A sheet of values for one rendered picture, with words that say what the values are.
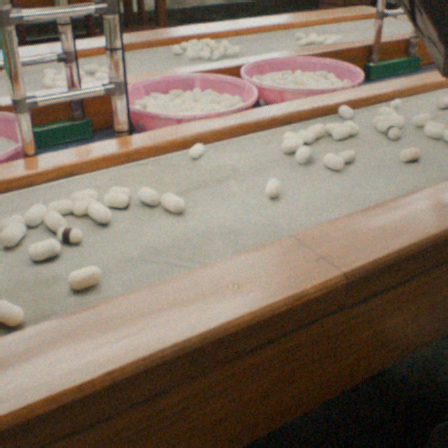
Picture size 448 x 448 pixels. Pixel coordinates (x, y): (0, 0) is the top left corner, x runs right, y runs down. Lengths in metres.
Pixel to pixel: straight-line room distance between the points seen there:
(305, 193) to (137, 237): 0.24
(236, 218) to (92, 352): 0.29
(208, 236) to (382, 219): 0.21
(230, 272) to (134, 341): 0.13
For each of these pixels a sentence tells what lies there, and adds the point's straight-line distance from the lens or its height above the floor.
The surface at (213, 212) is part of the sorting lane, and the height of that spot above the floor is 0.74.
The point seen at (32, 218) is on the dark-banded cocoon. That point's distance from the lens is 0.71.
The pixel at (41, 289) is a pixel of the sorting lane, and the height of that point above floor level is 0.74.
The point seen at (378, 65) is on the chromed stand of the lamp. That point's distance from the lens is 1.57.
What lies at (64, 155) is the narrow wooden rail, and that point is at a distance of 0.85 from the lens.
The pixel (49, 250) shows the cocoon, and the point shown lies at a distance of 0.64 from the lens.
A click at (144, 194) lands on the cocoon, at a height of 0.76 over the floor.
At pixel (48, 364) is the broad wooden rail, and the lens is 0.48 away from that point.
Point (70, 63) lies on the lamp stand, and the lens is 1.10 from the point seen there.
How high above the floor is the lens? 1.09
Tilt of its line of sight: 31 degrees down
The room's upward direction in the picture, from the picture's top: straight up
